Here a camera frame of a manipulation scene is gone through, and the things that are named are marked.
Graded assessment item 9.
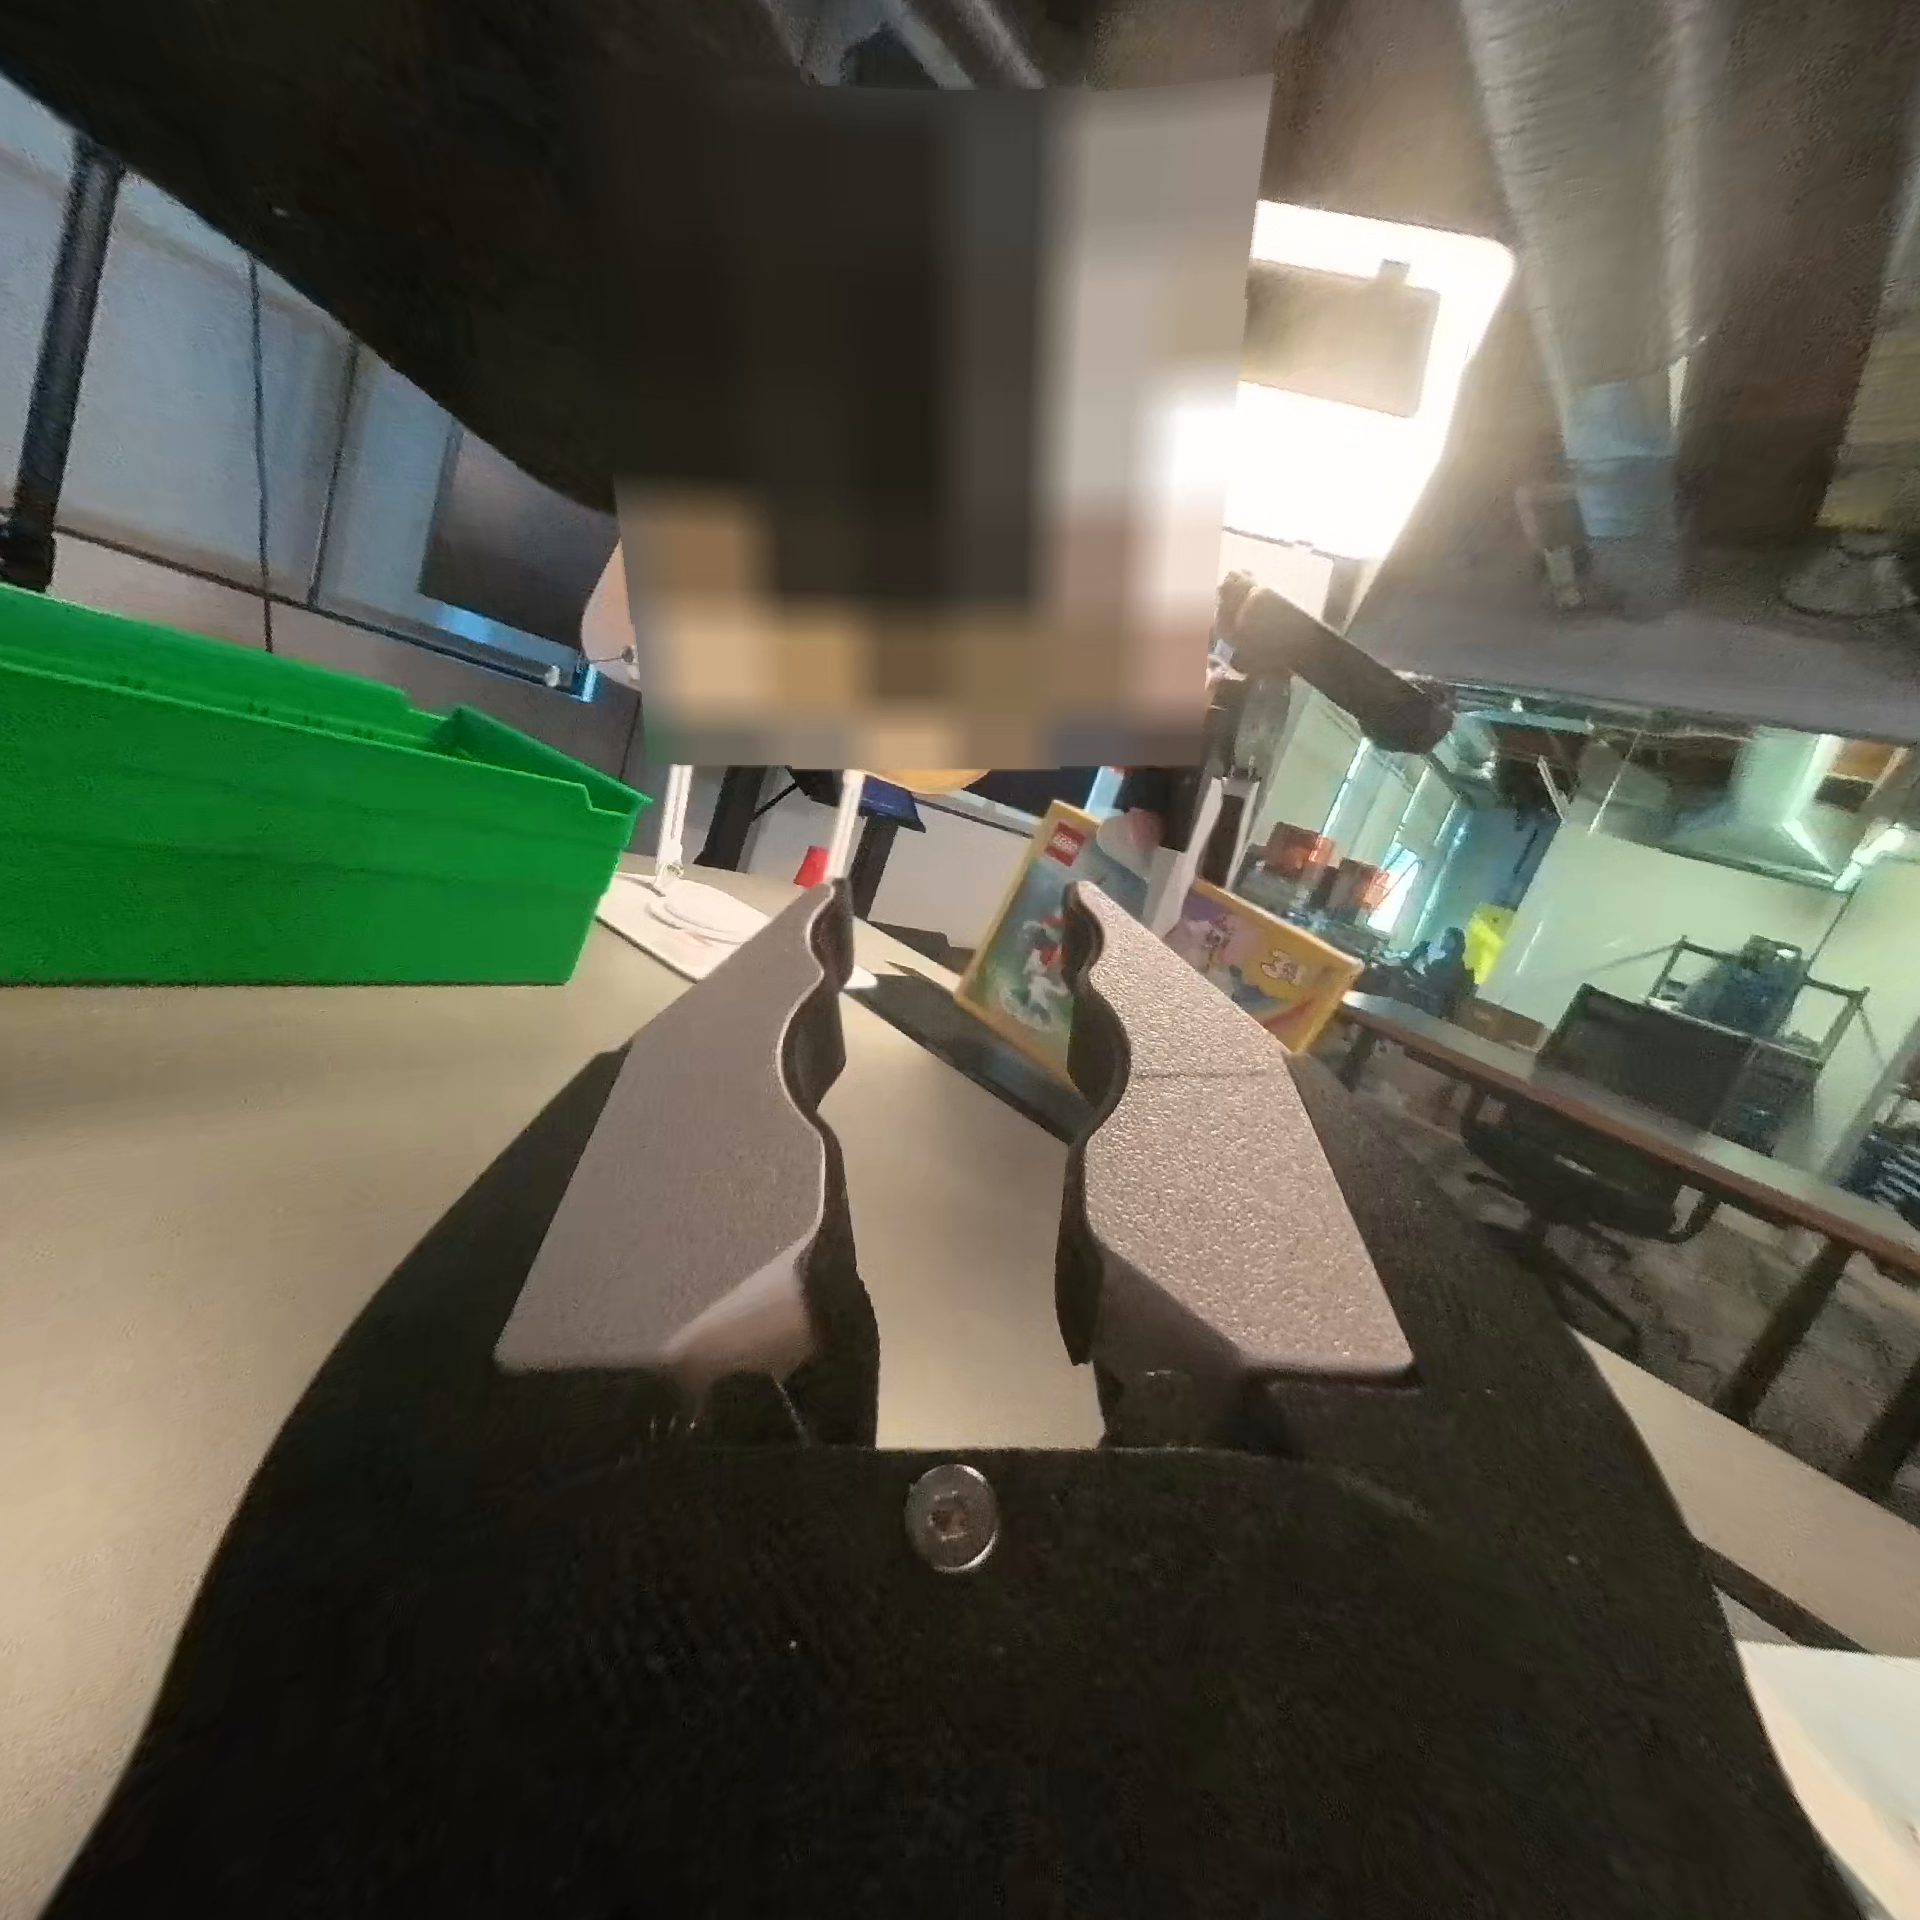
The white base stand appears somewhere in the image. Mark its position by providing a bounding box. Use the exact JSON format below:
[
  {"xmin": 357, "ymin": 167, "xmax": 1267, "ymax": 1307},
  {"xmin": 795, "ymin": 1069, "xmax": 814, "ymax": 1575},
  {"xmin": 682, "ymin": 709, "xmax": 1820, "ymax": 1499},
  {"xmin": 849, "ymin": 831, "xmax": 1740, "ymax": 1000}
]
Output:
[{"xmin": 596, "ymin": 760, "xmax": 882, "ymax": 993}]

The black swivel office chair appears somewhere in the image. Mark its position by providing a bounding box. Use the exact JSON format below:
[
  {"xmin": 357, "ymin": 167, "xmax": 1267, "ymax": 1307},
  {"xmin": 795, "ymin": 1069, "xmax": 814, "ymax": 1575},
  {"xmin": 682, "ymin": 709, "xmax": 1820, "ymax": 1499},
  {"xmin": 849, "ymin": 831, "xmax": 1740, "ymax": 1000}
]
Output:
[{"xmin": 1458, "ymin": 983, "xmax": 1705, "ymax": 1328}]

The black vertical pole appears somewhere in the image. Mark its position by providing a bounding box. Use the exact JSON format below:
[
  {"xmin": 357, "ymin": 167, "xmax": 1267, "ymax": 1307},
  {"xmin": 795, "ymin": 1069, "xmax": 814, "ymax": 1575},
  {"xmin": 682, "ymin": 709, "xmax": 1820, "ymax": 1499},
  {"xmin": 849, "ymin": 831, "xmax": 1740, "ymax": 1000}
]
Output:
[{"xmin": 5, "ymin": 145, "xmax": 125, "ymax": 595}]

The metal ventilation hood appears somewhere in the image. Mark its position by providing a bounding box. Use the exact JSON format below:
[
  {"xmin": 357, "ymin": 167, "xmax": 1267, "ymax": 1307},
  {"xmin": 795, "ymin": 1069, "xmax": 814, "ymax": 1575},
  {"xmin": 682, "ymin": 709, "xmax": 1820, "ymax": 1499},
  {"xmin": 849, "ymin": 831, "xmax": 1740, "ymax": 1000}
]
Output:
[{"xmin": 1556, "ymin": 726, "xmax": 1920, "ymax": 889}]

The long dark wooden desk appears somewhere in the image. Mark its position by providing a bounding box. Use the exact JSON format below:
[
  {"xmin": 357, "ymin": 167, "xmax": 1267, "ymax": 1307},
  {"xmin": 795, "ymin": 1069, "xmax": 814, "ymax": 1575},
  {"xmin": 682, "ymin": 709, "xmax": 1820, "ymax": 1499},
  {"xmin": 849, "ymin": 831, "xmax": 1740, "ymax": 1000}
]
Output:
[{"xmin": 1333, "ymin": 986, "xmax": 1920, "ymax": 1489}]

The green plastic bin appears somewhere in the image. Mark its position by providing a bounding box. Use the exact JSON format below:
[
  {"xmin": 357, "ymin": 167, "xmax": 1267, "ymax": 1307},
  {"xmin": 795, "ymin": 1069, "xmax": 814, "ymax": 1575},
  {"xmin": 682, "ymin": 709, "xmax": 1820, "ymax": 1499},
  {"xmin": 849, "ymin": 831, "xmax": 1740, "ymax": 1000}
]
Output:
[{"xmin": 0, "ymin": 583, "xmax": 657, "ymax": 990}]

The white paper sheet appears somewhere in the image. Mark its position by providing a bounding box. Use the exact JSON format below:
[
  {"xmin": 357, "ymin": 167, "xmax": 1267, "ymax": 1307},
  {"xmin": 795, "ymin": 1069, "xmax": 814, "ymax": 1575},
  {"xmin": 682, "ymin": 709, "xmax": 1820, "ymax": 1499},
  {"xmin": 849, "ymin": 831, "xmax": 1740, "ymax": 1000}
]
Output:
[{"xmin": 1737, "ymin": 1638, "xmax": 1920, "ymax": 1920}]

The person's black clothed body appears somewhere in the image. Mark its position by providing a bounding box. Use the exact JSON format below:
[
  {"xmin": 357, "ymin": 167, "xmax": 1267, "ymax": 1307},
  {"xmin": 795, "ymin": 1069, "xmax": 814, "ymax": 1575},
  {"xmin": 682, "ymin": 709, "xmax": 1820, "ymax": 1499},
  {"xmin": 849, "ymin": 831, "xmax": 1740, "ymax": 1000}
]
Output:
[{"xmin": 0, "ymin": 0, "xmax": 1052, "ymax": 518}]

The pink and yellow lego box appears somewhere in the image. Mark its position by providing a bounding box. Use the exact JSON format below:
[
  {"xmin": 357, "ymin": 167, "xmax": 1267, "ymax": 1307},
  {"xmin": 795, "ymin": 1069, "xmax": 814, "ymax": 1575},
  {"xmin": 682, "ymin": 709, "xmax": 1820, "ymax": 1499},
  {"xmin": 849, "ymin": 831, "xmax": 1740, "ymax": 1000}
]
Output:
[{"xmin": 1161, "ymin": 874, "xmax": 1364, "ymax": 1055}]

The metal shelf cart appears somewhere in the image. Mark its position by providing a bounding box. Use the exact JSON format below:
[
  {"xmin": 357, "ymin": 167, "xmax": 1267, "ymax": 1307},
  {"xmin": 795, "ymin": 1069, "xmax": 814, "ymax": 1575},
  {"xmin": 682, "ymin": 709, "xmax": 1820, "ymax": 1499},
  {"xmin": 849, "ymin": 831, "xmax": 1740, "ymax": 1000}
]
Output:
[{"xmin": 1662, "ymin": 930, "xmax": 1881, "ymax": 1160}]

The silver ceiling duct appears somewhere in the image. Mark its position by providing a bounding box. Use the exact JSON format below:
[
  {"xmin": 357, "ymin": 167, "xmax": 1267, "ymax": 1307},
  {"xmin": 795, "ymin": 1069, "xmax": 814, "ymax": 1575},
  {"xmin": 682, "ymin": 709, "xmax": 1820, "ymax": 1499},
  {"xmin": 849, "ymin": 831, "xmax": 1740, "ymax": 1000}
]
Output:
[{"xmin": 1458, "ymin": 0, "xmax": 1705, "ymax": 544}]

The dark wall monitor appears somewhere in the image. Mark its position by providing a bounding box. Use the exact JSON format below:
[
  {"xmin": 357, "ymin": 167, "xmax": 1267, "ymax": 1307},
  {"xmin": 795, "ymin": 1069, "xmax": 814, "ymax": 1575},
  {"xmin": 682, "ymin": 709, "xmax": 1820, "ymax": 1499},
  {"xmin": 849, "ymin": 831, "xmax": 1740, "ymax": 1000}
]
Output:
[{"xmin": 416, "ymin": 431, "xmax": 619, "ymax": 648}]

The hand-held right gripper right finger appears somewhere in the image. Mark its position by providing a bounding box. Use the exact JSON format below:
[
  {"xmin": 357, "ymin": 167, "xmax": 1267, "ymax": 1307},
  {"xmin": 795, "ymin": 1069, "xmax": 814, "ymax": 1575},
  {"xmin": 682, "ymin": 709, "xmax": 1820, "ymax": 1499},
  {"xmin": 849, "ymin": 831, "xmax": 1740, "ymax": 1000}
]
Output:
[{"xmin": 1054, "ymin": 879, "xmax": 1419, "ymax": 1390}]

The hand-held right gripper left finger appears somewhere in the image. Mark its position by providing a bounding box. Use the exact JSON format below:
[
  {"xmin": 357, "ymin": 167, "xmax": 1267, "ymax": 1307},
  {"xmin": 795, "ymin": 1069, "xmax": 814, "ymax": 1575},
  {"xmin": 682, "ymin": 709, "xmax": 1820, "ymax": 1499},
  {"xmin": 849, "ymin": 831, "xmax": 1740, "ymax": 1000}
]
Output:
[{"xmin": 491, "ymin": 878, "xmax": 884, "ymax": 1422}]

